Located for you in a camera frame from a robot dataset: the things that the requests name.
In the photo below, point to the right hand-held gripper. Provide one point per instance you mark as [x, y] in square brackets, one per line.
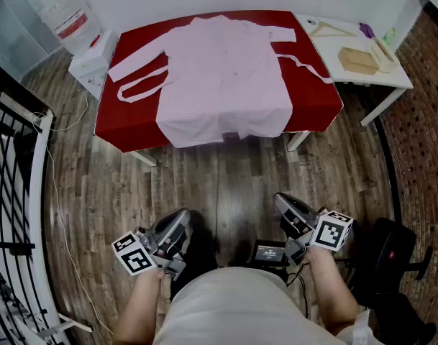
[332, 230]

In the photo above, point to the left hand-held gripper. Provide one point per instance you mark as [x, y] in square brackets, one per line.
[136, 257]

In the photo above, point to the pink robe garment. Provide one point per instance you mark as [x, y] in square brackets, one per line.
[222, 85]

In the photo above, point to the person's right forearm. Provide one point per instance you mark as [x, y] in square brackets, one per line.
[333, 293]

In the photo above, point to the person's left forearm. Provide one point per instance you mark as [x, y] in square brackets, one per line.
[139, 307]

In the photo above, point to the person's black trousers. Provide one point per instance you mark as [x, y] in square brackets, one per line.
[204, 243]

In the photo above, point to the black device with screen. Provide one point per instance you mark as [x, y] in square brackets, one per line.
[270, 253]

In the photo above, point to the black office chair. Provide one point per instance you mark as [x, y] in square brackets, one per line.
[391, 250]

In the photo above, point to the red covered table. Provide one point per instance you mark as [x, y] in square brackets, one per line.
[132, 120]

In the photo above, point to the person's white shirt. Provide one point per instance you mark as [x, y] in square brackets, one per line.
[240, 307]

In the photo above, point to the black and white stair railing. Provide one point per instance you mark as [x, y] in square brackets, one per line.
[37, 192]

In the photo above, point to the white side table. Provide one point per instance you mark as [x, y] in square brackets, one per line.
[330, 59]

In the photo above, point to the wooden box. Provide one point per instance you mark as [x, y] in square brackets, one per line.
[359, 61]

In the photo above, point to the white cabinet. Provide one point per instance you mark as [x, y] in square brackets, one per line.
[92, 63]

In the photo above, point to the light wooden rack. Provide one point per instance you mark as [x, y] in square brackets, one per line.
[384, 54]

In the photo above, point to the wooden clothes hanger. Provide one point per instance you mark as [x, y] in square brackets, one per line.
[339, 30]

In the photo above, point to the round metal desk grommet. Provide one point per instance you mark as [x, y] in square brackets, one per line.
[311, 22]

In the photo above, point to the purple cloth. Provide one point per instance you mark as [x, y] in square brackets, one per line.
[367, 30]

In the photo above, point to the green plastic bottle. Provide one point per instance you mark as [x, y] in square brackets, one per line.
[389, 36]

